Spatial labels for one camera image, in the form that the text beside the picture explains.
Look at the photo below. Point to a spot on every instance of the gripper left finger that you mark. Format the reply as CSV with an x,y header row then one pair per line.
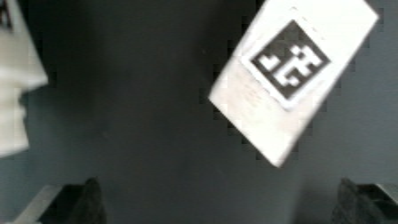
x,y
66,204

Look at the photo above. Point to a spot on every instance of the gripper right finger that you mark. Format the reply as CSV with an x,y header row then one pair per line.
x,y
366,204

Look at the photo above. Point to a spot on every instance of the white stool leg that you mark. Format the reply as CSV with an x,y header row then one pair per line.
x,y
21,76
291,55

